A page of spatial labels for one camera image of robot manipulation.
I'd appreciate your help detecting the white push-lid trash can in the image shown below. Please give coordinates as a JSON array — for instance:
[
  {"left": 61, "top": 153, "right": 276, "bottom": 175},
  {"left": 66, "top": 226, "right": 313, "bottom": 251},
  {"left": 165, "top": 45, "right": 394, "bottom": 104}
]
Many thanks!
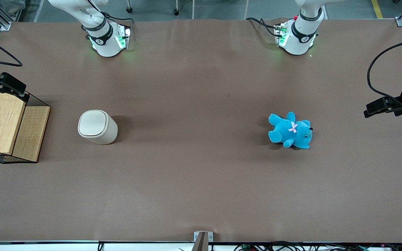
[{"left": 77, "top": 110, "right": 118, "bottom": 145}]

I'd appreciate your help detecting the right arm base connector plate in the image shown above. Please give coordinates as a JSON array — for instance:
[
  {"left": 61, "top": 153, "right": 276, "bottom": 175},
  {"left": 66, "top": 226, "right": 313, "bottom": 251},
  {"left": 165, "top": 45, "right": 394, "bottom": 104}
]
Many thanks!
[{"left": 117, "top": 25, "right": 132, "bottom": 50}]

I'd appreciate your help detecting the left arm base connector plate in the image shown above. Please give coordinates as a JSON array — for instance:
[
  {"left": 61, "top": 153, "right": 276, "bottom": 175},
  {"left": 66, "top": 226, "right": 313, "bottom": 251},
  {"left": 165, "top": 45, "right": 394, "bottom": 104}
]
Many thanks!
[{"left": 274, "top": 22, "right": 289, "bottom": 48}]

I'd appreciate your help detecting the low light wooden block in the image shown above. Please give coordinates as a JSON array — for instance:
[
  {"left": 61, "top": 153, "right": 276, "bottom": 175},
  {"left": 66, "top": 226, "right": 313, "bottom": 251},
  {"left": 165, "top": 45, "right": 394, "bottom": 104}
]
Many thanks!
[{"left": 12, "top": 106, "right": 51, "bottom": 162}]

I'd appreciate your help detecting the blue teddy bear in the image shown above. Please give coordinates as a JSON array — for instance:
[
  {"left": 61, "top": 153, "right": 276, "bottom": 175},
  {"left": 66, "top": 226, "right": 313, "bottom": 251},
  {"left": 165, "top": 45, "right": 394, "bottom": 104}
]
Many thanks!
[{"left": 268, "top": 112, "right": 314, "bottom": 150}]

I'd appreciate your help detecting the brown table cover sheet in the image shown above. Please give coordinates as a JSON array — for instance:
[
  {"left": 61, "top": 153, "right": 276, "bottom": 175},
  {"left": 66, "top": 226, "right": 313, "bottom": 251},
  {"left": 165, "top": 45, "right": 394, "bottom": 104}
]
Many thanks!
[{"left": 0, "top": 17, "right": 402, "bottom": 244}]

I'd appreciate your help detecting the black wire mesh basket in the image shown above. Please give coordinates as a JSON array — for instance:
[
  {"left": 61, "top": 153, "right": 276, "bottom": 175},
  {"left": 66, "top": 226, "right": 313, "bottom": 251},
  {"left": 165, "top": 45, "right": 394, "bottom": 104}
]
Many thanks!
[{"left": 0, "top": 91, "right": 51, "bottom": 164}]

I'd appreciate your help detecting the long black left arm cable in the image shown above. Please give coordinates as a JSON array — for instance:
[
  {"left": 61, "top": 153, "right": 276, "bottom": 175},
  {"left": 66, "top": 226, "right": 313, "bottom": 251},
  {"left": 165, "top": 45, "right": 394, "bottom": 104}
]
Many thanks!
[{"left": 367, "top": 36, "right": 402, "bottom": 105}]

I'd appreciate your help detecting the black right base cable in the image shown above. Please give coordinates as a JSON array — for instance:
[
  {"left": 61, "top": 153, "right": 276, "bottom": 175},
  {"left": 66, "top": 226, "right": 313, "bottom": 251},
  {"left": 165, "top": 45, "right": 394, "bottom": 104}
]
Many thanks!
[{"left": 100, "top": 12, "right": 135, "bottom": 28}]

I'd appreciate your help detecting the black base cable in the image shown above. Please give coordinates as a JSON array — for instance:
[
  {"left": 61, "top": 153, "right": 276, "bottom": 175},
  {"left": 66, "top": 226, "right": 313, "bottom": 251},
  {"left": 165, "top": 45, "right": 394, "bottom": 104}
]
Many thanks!
[
  {"left": 100, "top": 12, "right": 135, "bottom": 28},
  {"left": 245, "top": 17, "right": 279, "bottom": 37}
]

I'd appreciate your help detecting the black left base cable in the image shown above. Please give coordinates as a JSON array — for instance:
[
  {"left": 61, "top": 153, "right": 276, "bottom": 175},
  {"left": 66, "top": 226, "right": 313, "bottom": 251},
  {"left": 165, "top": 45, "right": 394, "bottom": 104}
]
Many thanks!
[{"left": 245, "top": 17, "right": 279, "bottom": 37}]

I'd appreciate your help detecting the bundle of table edge cables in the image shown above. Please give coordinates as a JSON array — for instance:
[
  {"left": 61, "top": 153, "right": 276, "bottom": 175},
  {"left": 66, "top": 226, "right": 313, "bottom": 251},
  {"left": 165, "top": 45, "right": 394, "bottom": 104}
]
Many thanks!
[{"left": 233, "top": 241, "right": 402, "bottom": 251}]

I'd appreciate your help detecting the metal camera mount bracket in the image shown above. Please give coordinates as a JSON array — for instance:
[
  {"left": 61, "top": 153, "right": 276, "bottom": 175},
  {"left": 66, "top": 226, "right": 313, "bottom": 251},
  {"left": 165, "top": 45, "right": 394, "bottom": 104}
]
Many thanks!
[{"left": 191, "top": 231, "right": 214, "bottom": 251}]

